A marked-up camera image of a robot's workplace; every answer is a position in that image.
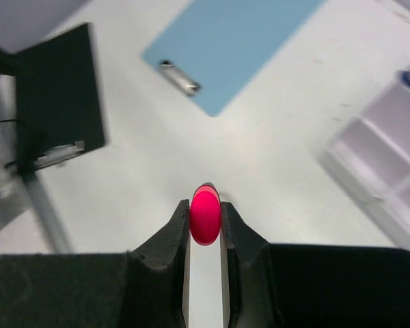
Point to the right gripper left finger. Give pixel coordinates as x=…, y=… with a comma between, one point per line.
x=146, y=287

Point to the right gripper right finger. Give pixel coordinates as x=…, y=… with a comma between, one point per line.
x=297, y=285

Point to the pink cap black highlighter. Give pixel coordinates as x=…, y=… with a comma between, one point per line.
x=205, y=214

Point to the blue clipboard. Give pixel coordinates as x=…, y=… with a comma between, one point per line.
x=212, y=49

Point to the aluminium rail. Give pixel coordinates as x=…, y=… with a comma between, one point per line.
x=33, y=191

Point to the black clipboard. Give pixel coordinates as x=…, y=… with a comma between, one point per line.
x=56, y=96

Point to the left white divided organizer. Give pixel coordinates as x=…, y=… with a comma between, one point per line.
x=370, y=155

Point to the blue cap black highlighter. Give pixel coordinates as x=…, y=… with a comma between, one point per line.
x=404, y=76

